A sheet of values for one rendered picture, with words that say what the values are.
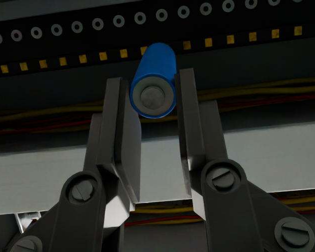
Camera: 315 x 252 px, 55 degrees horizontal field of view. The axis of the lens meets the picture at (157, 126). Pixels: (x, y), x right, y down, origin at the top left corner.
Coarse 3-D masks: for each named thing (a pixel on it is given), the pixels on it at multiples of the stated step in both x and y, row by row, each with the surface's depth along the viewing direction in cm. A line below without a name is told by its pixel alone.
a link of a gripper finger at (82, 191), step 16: (80, 176) 9; (96, 176) 9; (64, 192) 9; (80, 192) 9; (96, 192) 8; (64, 208) 8; (80, 208) 8; (96, 208) 8; (64, 224) 8; (80, 224) 8; (96, 224) 8; (64, 240) 8; (80, 240) 8; (96, 240) 8; (112, 240) 10
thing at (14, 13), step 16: (16, 0) 28; (32, 0) 28; (48, 0) 28; (64, 0) 28; (80, 0) 28; (96, 0) 28; (112, 0) 28; (128, 0) 28; (0, 16) 29; (16, 16) 29
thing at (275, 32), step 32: (160, 0) 28; (192, 0) 28; (224, 0) 28; (288, 0) 27; (0, 32) 30; (64, 32) 29; (96, 32) 29; (128, 32) 29; (160, 32) 29; (192, 32) 29; (224, 32) 29; (256, 32) 28; (288, 32) 28; (0, 64) 31; (32, 64) 30; (64, 64) 30; (96, 64) 30
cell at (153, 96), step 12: (156, 48) 15; (168, 48) 16; (144, 60) 13; (156, 60) 13; (168, 60) 13; (144, 72) 11; (156, 72) 11; (168, 72) 12; (132, 84) 11; (144, 84) 11; (156, 84) 11; (168, 84) 11; (132, 96) 11; (144, 96) 11; (156, 96) 11; (168, 96) 11; (144, 108) 12; (156, 108) 11; (168, 108) 12
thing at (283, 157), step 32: (224, 96) 30; (256, 96) 32; (288, 96) 28; (0, 128) 36; (32, 128) 31; (64, 128) 32; (160, 128) 32; (224, 128) 29; (256, 128) 19; (288, 128) 19; (0, 160) 20; (32, 160) 20; (64, 160) 20; (160, 160) 20; (256, 160) 19; (288, 160) 19; (0, 192) 21; (32, 192) 21; (160, 192) 20
